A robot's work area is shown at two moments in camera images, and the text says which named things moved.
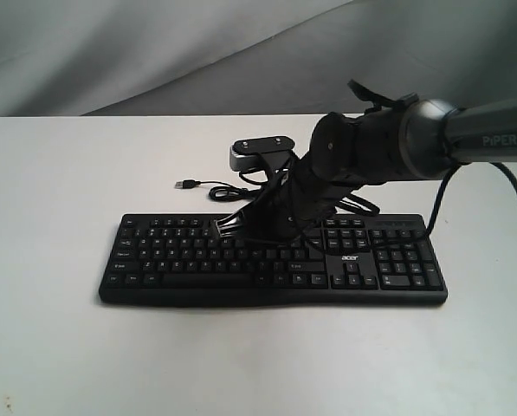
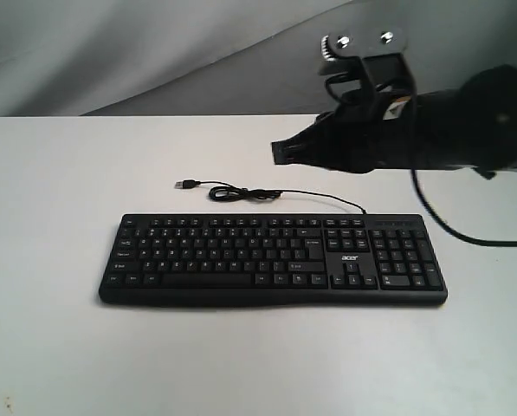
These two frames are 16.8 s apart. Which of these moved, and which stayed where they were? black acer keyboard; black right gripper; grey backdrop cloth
Moved: black right gripper
Stayed: grey backdrop cloth; black acer keyboard
